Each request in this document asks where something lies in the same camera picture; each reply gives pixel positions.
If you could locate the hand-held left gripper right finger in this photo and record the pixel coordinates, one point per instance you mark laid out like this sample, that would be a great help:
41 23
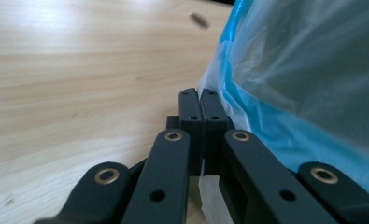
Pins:
215 124

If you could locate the white plastic bag blue band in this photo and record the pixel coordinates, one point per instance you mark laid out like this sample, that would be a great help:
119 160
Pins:
297 93

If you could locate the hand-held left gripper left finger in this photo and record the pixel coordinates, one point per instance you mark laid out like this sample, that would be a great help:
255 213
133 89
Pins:
191 124

